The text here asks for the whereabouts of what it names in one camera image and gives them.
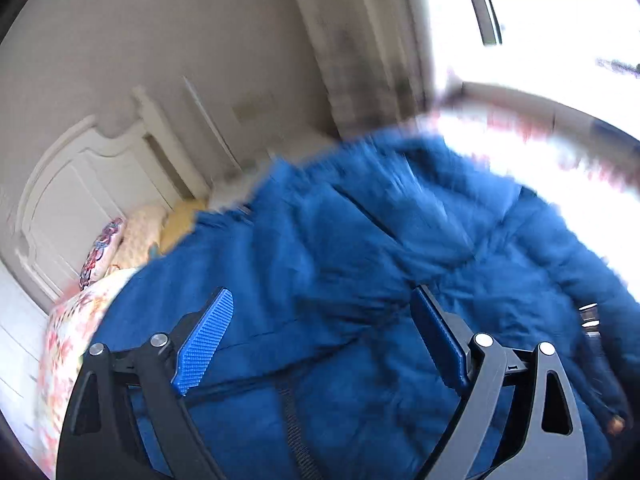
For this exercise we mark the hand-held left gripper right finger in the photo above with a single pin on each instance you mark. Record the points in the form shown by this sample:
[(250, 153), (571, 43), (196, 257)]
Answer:
[(440, 340)]

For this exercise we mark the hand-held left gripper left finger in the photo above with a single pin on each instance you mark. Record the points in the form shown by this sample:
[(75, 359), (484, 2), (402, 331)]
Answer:
[(207, 340)]

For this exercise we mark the blue puffer jacket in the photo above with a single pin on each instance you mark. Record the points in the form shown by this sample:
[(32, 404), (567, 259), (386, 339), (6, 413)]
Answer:
[(350, 240)]

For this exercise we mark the cream yellow pillow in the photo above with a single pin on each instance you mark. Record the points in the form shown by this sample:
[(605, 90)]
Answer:
[(150, 237)]

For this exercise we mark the colourful patterned pillow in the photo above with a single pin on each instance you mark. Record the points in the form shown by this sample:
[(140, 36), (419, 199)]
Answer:
[(102, 252)]

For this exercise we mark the white bed headboard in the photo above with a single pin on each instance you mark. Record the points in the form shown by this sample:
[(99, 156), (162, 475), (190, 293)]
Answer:
[(90, 195)]

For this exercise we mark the white dresser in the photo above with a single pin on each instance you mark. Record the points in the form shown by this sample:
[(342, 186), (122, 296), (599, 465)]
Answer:
[(15, 355)]

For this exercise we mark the white window sill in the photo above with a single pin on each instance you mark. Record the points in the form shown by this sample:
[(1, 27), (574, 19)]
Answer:
[(540, 105)]

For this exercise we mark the beige curtain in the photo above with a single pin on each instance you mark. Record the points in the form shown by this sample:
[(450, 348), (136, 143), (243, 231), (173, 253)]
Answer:
[(360, 45)]

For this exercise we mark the window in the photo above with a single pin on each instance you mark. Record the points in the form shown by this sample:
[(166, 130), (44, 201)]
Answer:
[(550, 5)]

